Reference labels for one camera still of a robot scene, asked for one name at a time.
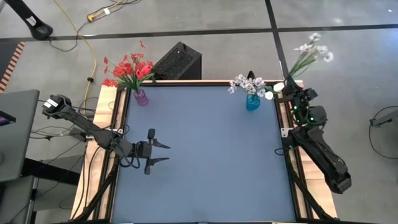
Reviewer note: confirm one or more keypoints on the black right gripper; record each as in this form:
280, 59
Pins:
306, 97

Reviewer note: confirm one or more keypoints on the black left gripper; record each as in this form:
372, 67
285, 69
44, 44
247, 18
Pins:
143, 150

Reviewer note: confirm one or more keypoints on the white blossom flower spray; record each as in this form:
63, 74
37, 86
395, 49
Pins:
323, 49
248, 84

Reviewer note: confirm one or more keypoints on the red tulip green stem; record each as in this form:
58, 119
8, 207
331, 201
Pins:
139, 74
146, 69

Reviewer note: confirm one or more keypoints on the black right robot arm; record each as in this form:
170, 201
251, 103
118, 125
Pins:
326, 161

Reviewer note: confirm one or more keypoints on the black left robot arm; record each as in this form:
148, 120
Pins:
87, 127

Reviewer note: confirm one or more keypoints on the teal glass vase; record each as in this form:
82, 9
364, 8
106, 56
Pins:
252, 104

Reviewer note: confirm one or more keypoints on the purple ribbed glass vase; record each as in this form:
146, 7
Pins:
141, 98

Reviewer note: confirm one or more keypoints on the black perforated computer tower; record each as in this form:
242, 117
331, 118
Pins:
178, 62

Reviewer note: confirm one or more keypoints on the grey stand foot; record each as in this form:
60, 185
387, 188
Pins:
387, 119

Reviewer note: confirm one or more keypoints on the black desk leg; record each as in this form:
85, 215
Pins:
49, 172

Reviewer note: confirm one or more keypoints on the grey desk top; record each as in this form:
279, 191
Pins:
18, 140

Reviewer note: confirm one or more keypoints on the grey cabinet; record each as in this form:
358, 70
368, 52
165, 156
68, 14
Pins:
15, 202

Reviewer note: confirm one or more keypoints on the dark tablet screen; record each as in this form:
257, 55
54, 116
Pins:
6, 119

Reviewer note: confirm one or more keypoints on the black stand base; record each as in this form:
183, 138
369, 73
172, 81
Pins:
42, 31

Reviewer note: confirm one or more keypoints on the dark floor mat striped edge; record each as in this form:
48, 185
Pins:
12, 67

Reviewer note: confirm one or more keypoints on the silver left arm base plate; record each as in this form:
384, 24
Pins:
118, 132

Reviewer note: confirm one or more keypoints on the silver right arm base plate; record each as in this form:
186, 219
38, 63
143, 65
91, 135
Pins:
285, 132

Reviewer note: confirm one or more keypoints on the black table frame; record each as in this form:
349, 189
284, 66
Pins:
202, 83

